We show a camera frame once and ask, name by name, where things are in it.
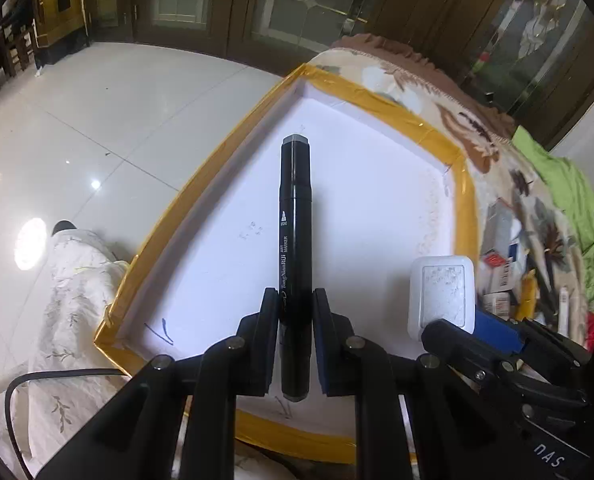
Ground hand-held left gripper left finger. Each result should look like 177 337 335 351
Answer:
37 287 280 480

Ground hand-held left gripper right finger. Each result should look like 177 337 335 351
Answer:
311 287 523 480

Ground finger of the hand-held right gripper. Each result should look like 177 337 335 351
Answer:
421 318 590 408
474 308 590 366

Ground white plastic case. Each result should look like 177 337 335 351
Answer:
407 256 476 342

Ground black marker grey ends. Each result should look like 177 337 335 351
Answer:
278 135 314 403

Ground white box yellow taped rim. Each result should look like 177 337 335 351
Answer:
93 62 479 465

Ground red label small box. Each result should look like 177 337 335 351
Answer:
480 252 515 293

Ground white tube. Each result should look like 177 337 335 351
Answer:
556 286 572 333

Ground grey rectangular box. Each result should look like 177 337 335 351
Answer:
486 199 524 261

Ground person's leg floral pants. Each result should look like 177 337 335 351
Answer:
0 220 188 480

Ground leaf printed beige blanket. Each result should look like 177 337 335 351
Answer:
307 34 594 356

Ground glass display cabinet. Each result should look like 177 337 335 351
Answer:
477 0 594 128

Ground wooden door glass panels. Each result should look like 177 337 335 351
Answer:
132 0 378 56

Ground dark wooden chairs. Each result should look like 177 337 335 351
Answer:
0 0 38 111

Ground black cable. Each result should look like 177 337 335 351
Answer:
4 369 130 480

